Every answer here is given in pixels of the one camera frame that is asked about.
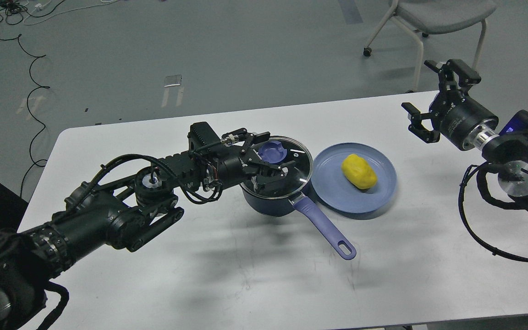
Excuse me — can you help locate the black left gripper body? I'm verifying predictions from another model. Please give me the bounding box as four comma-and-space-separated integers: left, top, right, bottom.
207, 143, 255, 189

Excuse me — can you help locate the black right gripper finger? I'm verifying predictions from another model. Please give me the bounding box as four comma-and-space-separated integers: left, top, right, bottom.
423, 59, 482, 99
401, 103, 440, 143

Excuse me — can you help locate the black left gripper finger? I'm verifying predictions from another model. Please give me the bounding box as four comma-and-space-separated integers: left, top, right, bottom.
220, 129, 271, 159
246, 157, 297, 193

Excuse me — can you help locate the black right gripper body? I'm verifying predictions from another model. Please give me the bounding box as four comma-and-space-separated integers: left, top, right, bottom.
429, 90, 499, 151

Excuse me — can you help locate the glass lid purple knob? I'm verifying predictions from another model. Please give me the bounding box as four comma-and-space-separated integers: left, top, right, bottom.
241, 136, 314, 200

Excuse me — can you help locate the yellow potato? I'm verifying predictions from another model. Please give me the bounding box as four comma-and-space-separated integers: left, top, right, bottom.
340, 154, 378, 190

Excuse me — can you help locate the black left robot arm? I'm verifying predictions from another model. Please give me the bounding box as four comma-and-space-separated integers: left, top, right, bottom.
0, 122, 296, 330

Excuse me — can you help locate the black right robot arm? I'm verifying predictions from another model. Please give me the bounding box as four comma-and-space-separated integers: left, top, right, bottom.
402, 59, 528, 263

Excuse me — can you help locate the blue plate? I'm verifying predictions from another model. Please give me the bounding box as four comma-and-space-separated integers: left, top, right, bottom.
312, 142, 397, 215

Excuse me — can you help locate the grey office chair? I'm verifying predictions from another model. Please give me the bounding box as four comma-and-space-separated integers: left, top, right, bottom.
363, 0, 497, 92

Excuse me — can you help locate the silver floor plate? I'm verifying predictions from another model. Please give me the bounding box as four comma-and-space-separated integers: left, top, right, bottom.
163, 74, 182, 88

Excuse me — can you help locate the dark blue saucepan purple handle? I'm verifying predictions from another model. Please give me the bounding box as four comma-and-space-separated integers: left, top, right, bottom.
242, 182, 357, 260

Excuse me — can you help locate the cable bundle top left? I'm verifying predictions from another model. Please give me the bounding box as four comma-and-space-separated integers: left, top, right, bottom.
0, 0, 122, 26

